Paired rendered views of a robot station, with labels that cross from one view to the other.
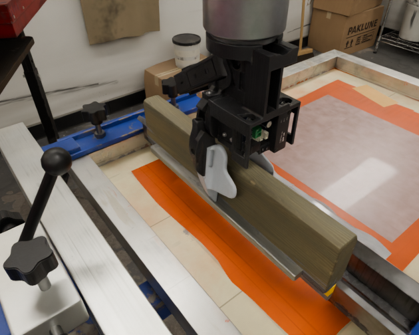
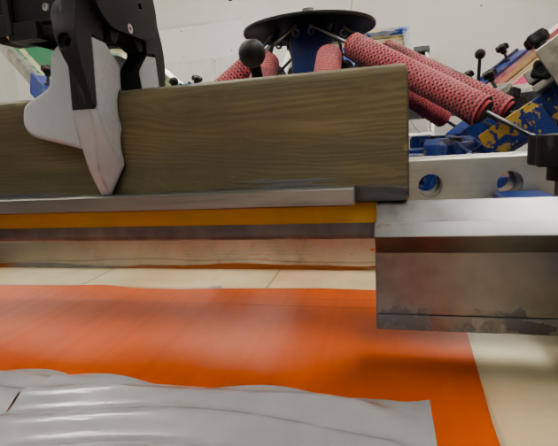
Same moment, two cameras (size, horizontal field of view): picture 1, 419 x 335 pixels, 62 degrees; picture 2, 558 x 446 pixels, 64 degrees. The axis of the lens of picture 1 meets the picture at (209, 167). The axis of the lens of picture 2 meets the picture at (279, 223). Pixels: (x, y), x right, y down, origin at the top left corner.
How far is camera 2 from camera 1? 0.72 m
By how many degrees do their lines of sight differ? 119
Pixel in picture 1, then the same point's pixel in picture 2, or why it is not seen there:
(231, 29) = not seen: outside the picture
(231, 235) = (130, 309)
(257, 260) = (64, 306)
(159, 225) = (266, 278)
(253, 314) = (58, 280)
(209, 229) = (178, 301)
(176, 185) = (326, 313)
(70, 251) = not seen: hidden behind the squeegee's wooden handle
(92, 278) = not seen: hidden behind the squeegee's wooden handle
